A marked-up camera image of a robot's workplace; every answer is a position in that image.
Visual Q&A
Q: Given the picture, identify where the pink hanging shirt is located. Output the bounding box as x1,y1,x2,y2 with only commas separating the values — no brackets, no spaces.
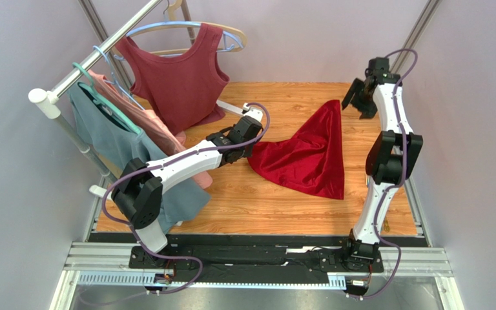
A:
88,70,214,190

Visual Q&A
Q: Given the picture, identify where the grey-blue hanging shirt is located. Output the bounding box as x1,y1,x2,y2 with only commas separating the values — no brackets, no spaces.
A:
68,85,212,233

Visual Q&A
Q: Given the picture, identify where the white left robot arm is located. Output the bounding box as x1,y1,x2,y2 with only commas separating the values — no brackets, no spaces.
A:
103,103,271,256

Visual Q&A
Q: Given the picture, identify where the teal clothes hanger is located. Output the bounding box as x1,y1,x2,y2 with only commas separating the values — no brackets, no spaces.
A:
72,62,141,134

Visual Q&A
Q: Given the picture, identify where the wooden clothes hanger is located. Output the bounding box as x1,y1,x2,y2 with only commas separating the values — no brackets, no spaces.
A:
149,0,248,57

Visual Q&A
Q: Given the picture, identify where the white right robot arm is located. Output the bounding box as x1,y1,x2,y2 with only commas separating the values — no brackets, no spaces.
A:
342,57,423,266

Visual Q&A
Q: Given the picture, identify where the blue wire clothes hanger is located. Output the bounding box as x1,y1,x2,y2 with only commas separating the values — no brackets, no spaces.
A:
92,45,145,110

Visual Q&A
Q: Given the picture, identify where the maroon tank top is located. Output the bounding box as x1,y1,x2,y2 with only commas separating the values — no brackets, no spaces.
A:
115,37,230,135

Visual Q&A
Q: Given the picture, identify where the white clothes rack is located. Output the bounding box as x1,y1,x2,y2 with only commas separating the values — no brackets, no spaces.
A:
28,0,250,228

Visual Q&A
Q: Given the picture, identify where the red cloth napkin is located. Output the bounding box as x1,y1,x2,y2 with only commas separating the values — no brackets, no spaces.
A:
248,99,345,200

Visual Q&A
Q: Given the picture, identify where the light blue clothes hanger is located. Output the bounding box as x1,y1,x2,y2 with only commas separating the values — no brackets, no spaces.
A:
112,21,247,61

